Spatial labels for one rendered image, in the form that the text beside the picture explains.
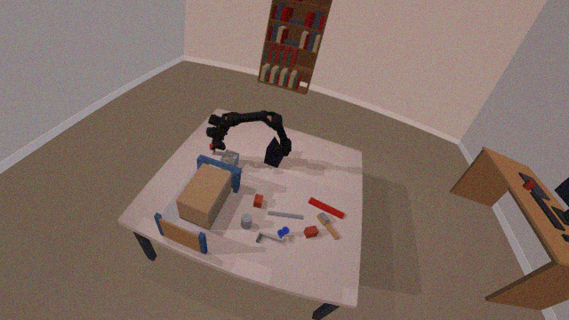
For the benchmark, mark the red flat bar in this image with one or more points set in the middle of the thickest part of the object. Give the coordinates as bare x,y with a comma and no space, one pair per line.
326,208

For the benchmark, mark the red cube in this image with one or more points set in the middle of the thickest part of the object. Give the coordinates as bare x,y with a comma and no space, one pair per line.
310,231
257,201

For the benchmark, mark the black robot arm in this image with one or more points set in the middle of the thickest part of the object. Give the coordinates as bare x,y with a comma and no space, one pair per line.
233,119

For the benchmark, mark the grey cylinder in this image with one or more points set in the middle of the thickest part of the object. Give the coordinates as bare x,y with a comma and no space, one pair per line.
246,221

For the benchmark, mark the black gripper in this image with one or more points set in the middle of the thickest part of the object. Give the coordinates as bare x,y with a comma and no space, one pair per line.
217,141

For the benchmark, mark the grey crank handle with blue knob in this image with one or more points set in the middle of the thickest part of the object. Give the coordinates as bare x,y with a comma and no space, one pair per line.
280,232

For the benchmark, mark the grey flat bar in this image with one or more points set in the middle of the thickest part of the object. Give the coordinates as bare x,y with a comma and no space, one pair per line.
299,216

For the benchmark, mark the crank handle with dark red grip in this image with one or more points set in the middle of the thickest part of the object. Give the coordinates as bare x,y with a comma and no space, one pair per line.
220,153

